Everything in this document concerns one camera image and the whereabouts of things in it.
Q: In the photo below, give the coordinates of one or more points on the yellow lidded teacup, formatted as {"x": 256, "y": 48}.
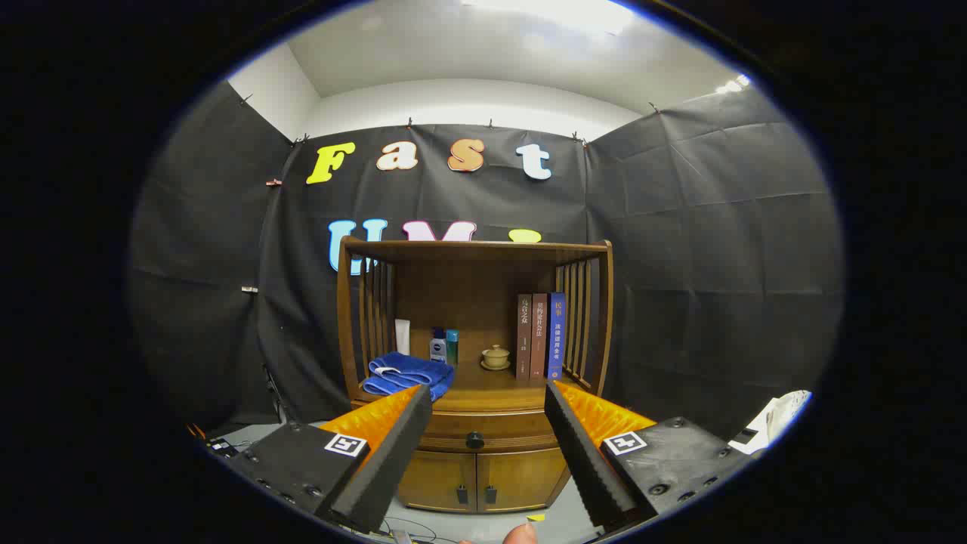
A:
{"x": 495, "y": 357}

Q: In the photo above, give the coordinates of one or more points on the blue book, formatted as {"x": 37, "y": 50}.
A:
{"x": 557, "y": 336}

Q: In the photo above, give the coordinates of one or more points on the black round drawer knob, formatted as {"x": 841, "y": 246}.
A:
{"x": 474, "y": 440}

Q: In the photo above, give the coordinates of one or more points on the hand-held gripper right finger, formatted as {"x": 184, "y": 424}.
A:
{"x": 582, "y": 461}

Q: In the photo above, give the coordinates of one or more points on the wooden cabinet door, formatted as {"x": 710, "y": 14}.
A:
{"x": 434, "y": 480}
{"x": 529, "y": 476}

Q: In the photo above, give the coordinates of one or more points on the reddish brown book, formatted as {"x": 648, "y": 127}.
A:
{"x": 539, "y": 336}

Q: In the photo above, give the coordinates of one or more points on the dark brown book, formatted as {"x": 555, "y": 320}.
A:
{"x": 523, "y": 336}

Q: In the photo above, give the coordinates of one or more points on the white tube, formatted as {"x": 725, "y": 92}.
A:
{"x": 402, "y": 336}

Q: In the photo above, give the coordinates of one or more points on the white bottle with blue cap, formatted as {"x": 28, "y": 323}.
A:
{"x": 437, "y": 350}

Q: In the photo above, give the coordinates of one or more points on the wooden countertop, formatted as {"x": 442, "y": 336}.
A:
{"x": 491, "y": 385}

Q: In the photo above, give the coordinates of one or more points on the teal bottle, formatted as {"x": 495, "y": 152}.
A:
{"x": 452, "y": 347}

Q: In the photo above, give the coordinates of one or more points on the small black floor device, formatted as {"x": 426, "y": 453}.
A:
{"x": 220, "y": 446}

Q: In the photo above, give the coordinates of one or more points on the blue towel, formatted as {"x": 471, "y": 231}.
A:
{"x": 408, "y": 374}

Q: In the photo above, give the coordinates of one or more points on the wooden cabinet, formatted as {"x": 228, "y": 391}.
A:
{"x": 468, "y": 302}

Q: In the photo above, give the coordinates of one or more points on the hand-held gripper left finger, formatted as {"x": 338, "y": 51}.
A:
{"x": 393, "y": 461}

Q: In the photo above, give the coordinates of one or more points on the wooden drawer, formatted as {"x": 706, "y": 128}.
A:
{"x": 491, "y": 423}

